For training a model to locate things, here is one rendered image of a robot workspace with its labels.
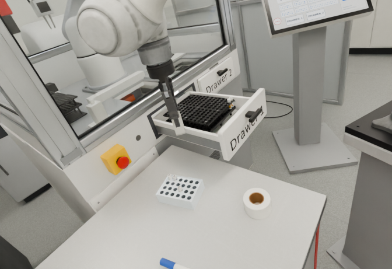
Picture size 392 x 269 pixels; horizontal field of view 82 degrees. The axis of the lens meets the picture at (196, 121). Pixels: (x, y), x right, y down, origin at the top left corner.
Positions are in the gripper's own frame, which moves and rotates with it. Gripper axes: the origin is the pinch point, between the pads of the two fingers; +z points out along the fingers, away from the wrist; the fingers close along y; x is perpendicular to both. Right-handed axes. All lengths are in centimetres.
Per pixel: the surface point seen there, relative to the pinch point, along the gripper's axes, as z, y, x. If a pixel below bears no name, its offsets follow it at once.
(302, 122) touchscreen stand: 65, 72, -81
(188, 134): 6.7, 2.7, -1.9
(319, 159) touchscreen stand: 88, 55, -85
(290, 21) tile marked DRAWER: -9, 64, -69
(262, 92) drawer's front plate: 1.2, 8.6, -31.0
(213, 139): 6.1, -4.7, -9.6
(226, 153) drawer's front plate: 8.7, -9.8, -12.1
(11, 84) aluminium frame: -25.5, -7.6, 34.1
